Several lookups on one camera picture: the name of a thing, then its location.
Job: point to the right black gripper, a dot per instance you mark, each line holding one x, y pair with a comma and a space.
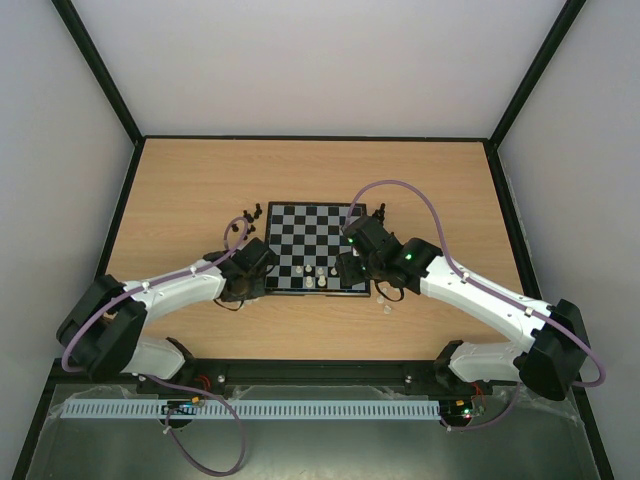
351, 267

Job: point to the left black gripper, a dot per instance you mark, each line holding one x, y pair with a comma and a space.
258, 290

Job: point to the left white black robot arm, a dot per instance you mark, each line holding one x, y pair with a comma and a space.
102, 335

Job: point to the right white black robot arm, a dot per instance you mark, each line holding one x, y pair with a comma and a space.
544, 344

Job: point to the black white chess board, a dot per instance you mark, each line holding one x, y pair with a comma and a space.
308, 234

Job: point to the black aluminium frame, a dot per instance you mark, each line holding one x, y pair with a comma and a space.
312, 372

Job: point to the grey slotted cable duct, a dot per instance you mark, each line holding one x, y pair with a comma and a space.
422, 410

